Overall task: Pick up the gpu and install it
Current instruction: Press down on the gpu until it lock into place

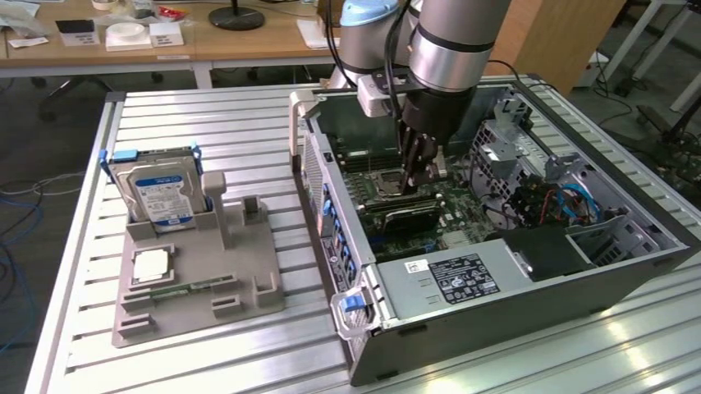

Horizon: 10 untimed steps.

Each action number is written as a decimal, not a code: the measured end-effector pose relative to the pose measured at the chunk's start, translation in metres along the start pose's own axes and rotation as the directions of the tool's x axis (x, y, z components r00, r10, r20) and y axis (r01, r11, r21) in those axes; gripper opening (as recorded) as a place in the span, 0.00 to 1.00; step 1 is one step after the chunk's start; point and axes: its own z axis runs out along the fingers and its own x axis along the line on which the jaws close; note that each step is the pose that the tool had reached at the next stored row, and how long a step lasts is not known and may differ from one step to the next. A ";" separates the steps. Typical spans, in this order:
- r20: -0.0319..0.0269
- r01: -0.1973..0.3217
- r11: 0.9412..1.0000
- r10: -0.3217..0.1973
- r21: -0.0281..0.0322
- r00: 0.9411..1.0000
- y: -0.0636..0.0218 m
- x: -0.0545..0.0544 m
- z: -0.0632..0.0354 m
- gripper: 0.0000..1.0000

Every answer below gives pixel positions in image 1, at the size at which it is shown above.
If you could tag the metal CPU socket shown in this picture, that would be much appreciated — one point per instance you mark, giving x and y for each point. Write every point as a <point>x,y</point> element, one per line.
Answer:
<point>387,182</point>

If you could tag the white paper card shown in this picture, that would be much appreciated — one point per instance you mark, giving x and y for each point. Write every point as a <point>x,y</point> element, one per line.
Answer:
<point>27,42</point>

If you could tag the green motherboard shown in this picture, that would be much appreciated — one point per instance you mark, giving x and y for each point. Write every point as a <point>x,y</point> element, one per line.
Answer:
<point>465,205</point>

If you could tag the small black object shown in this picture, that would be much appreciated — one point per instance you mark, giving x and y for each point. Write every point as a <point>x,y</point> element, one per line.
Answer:
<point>144,13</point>

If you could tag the hard disk with blue caddy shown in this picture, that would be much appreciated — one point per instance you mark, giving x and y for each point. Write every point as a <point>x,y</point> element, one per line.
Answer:
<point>157,197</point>

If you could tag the open dark grey PC case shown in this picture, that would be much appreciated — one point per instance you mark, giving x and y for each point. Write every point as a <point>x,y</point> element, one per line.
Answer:
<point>493,320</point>

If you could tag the clear plastic bags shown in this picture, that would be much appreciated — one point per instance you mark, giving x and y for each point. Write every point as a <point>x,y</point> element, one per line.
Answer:
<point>22,16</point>

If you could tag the silver chipset heatsink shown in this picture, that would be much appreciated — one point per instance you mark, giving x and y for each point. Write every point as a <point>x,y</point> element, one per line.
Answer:
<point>455,240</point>

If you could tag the grey plastic parts rack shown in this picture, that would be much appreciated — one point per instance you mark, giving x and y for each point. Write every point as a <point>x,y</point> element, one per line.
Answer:
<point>220,262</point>

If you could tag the brown cardboard box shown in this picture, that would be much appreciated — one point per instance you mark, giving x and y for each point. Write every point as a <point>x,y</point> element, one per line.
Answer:
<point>324,12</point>

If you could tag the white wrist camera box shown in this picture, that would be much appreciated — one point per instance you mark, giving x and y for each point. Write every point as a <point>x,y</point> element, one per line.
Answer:
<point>376,98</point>

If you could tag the black green graphics card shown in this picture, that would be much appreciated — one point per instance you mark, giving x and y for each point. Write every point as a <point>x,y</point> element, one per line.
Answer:
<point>411,219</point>

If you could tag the white flat box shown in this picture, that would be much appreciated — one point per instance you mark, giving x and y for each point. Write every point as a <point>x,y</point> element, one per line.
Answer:
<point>129,46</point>

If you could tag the blue case release latch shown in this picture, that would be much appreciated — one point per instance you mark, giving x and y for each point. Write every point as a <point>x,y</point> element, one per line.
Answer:
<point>352,305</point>

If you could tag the white table frame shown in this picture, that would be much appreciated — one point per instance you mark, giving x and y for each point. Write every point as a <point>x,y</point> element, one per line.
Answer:
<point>644,45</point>

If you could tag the red packet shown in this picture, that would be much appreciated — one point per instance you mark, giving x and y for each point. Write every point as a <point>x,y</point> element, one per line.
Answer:
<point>172,12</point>

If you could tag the wooden desk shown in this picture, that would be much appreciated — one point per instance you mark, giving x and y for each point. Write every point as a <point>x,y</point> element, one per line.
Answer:
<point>246,41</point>

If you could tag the black plastic air shroud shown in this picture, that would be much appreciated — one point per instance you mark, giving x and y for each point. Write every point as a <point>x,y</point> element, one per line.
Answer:
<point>543,250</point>

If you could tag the black labelled RAM stick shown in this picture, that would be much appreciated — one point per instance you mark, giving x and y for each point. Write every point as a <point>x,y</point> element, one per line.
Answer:
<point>379,207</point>

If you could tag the black round lamp base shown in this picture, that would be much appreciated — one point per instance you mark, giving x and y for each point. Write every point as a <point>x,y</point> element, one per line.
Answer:
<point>236,18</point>

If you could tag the white paper stack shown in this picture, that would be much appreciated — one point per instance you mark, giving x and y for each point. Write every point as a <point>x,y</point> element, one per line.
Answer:
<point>313,37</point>

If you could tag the silver CPU chip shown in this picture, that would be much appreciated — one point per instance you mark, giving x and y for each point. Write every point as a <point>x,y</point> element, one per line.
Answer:
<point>149,267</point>

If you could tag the white box with black label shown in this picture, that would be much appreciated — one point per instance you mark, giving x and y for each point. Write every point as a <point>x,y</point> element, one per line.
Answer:
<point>77,37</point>

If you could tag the perforated metal drive cage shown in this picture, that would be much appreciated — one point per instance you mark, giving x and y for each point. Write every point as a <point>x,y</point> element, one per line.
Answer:
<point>501,156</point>

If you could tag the white box with small print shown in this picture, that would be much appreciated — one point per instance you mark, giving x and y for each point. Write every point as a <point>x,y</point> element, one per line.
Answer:
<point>168,33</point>

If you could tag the grey power supply unit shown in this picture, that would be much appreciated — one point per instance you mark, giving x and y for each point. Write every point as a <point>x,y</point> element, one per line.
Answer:
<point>405,287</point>

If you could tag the beige tape roll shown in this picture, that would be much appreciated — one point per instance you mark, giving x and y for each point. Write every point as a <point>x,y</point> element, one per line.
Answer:
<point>105,4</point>

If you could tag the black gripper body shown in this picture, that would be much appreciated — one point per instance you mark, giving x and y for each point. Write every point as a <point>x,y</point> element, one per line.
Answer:
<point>439,111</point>

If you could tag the grey metal disk bay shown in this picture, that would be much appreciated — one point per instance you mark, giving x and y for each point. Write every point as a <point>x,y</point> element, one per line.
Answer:
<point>630,242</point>

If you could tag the bare green RAM stick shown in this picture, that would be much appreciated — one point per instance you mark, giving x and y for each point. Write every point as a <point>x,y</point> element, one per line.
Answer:
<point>176,289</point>

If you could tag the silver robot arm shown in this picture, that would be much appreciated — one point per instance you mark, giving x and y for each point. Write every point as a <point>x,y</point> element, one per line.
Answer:
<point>455,61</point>

